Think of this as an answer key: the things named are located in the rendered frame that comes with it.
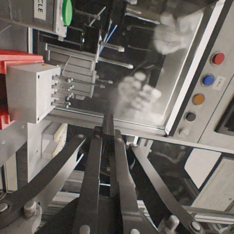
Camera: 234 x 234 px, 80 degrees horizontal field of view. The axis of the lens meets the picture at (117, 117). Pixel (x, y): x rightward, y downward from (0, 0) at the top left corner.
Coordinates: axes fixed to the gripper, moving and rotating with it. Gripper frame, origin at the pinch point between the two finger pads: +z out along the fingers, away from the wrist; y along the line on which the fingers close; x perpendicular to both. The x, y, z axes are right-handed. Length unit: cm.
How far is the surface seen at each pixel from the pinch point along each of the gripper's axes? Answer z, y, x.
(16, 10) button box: 10.3, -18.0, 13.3
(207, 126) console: 22.9, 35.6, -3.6
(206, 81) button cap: 21.8, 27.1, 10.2
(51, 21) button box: 10.4, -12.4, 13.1
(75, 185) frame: 41, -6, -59
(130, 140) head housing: 42, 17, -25
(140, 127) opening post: 23.9, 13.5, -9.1
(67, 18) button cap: 12.4, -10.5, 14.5
